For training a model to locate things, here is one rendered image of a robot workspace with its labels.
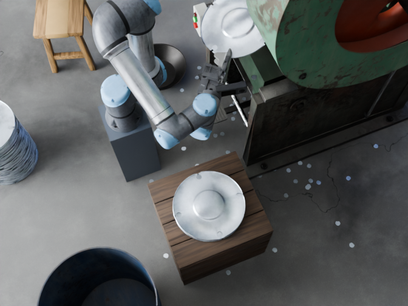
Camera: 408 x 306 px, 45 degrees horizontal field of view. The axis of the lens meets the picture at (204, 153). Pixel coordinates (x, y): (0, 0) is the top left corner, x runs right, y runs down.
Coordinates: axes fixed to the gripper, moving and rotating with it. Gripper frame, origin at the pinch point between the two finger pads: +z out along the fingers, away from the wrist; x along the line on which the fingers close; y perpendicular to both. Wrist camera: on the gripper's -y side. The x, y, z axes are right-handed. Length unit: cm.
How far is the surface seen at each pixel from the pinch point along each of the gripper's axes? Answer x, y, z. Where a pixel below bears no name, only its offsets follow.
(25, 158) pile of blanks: 62, 88, -43
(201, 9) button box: 15.4, 19.8, 27.1
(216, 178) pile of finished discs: 38, -4, -36
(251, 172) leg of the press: 73, -16, -17
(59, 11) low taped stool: 45, 95, 30
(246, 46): -1.8, -4.8, 2.9
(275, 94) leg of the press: 12.1, -19.2, -5.8
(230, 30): -1.3, 2.6, 8.3
